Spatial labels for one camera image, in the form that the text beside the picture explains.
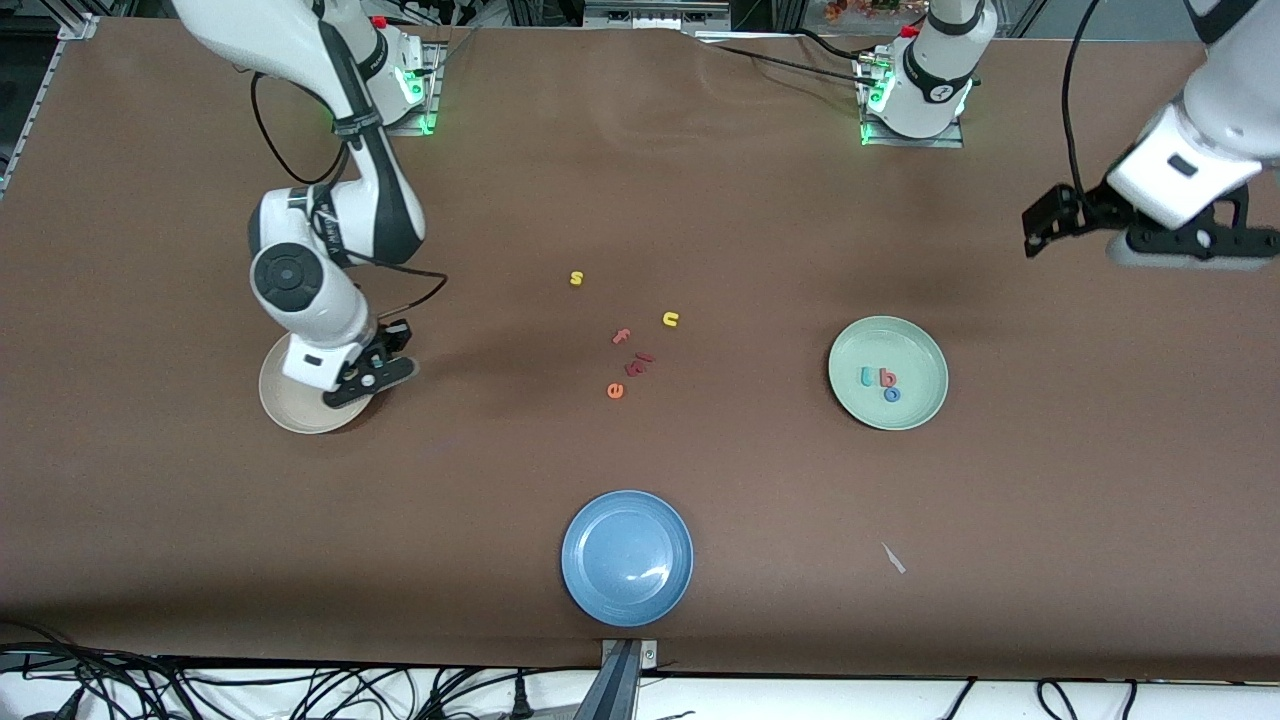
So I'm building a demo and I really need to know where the beige brown plate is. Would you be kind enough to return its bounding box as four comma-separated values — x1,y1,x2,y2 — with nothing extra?
258,335,376,435

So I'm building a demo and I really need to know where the green plate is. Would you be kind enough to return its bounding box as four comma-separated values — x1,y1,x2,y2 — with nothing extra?
827,315,949,432

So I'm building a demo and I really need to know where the brown table cover sheet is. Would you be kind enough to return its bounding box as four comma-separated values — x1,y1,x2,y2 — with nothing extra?
0,17,1280,683

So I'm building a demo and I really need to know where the orange brown decor object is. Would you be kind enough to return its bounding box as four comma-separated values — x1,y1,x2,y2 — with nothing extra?
824,0,907,23

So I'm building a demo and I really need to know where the blue plate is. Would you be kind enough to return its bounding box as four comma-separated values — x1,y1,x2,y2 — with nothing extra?
560,489,694,629

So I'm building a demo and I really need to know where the silver metal box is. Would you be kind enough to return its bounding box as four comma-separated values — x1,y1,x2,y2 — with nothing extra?
584,0,732,27

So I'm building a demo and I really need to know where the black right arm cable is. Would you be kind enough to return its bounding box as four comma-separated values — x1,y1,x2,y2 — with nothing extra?
249,68,450,323

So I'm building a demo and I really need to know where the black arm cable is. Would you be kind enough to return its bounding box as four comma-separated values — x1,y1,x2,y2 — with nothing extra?
249,68,450,323
1061,0,1107,201

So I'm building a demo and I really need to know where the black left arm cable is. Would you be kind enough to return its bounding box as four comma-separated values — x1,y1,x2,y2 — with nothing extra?
1061,0,1107,201

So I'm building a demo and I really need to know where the left arm silver base plate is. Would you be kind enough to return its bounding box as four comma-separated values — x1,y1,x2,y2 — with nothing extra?
858,55,967,150

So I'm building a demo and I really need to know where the silver metal bracket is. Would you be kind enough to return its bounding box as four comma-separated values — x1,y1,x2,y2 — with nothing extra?
599,638,660,669

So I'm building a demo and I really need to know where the dark grey mount pole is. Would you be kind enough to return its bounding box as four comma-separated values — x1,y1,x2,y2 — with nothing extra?
574,640,642,720

